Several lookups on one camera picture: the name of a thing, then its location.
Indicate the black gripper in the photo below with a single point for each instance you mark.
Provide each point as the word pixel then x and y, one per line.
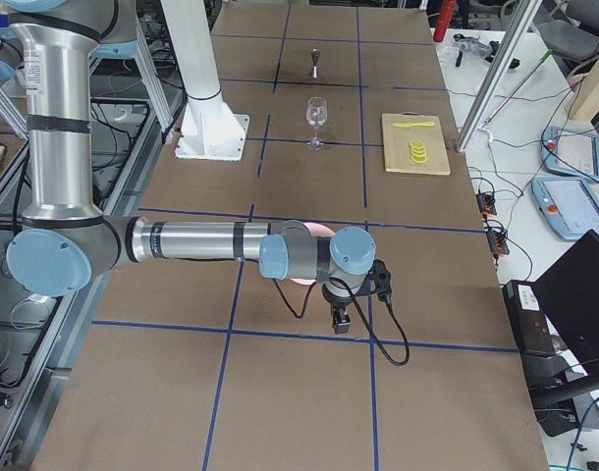
pixel 336 299

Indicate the steel cocktail jigger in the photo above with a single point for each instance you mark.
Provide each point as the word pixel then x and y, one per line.
pixel 315 56

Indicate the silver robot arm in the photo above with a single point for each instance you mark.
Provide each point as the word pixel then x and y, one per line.
pixel 66 240

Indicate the pink bowl of ice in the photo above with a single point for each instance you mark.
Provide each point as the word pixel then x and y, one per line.
pixel 315 229

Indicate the clear wine glass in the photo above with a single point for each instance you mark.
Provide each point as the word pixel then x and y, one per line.
pixel 316 115

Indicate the lemon slice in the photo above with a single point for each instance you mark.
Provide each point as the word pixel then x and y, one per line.
pixel 418 161
pixel 419 152
pixel 417 144
pixel 418 148

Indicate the black box device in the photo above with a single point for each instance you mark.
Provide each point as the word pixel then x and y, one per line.
pixel 528 322

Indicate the bamboo cutting board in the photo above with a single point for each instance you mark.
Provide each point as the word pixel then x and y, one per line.
pixel 396 149

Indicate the yellow plastic knife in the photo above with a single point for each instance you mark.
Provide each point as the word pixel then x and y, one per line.
pixel 416 124

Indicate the black monitor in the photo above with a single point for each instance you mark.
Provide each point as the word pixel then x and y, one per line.
pixel 568 294

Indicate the blue teach pendant near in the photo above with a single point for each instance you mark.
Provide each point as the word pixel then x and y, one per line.
pixel 568 205

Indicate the blue teach pendant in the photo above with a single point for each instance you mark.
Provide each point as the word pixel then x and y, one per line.
pixel 568 205
pixel 571 153

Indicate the blue teach pendant far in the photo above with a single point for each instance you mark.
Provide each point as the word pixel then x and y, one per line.
pixel 571 153

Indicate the red fire extinguisher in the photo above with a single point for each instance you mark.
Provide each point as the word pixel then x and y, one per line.
pixel 444 20

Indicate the long metal rod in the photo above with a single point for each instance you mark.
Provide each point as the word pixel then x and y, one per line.
pixel 485 124

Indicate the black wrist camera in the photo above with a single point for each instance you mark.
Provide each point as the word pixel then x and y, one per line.
pixel 379 279

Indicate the white camera mast base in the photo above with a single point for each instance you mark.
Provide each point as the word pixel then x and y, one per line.
pixel 209 129

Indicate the aluminium frame post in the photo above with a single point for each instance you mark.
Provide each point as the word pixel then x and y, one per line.
pixel 522 18

